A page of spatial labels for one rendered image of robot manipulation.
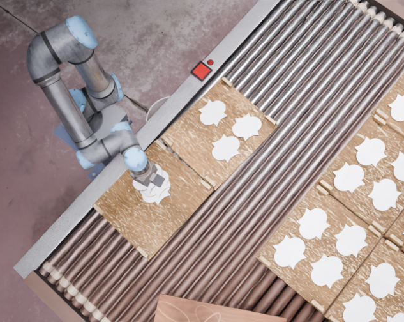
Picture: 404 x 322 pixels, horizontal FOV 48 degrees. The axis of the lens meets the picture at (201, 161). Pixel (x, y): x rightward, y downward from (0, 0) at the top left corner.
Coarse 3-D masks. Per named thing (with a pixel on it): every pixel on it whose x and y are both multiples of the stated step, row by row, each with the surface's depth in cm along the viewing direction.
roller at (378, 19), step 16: (384, 16) 219; (368, 32) 216; (352, 48) 215; (336, 64) 213; (304, 112) 208; (288, 128) 206; (272, 144) 204; (256, 160) 202; (240, 176) 202; (224, 208) 198; (208, 224) 196; (192, 240) 194; (176, 256) 193; (160, 272) 192; (144, 304) 190; (128, 320) 187
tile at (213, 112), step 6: (210, 102) 207; (216, 102) 207; (222, 102) 207; (204, 108) 207; (210, 108) 206; (216, 108) 206; (222, 108) 206; (204, 114) 206; (210, 114) 206; (216, 114) 206; (222, 114) 205; (204, 120) 205; (210, 120) 205; (216, 120) 205
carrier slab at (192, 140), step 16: (208, 96) 209; (224, 96) 209; (240, 96) 209; (192, 112) 207; (240, 112) 207; (256, 112) 206; (176, 128) 206; (192, 128) 205; (208, 128) 205; (224, 128) 205; (272, 128) 204; (176, 144) 204; (192, 144) 204; (208, 144) 203; (240, 144) 203; (256, 144) 202; (192, 160) 202; (208, 160) 201; (224, 160) 201; (240, 160) 201; (224, 176) 199
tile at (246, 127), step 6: (240, 120) 204; (246, 120) 204; (252, 120) 204; (258, 120) 204; (234, 126) 204; (240, 126) 204; (246, 126) 204; (252, 126) 203; (258, 126) 203; (234, 132) 203; (240, 132) 203; (246, 132) 203; (252, 132) 203; (246, 138) 202
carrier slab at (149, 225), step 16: (160, 160) 202; (176, 160) 202; (128, 176) 201; (176, 176) 200; (192, 176) 200; (112, 192) 199; (128, 192) 199; (176, 192) 198; (192, 192) 198; (208, 192) 198; (112, 208) 197; (128, 208) 197; (144, 208) 197; (160, 208) 197; (176, 208) 196; (192, 208) 196; (112, 224) 196; (128, 224) 195; (144, 224) 195; (160, 224) 195; (176, 224) 195; (128, 240) 194; (144, 240) 193; (160, 240) 193
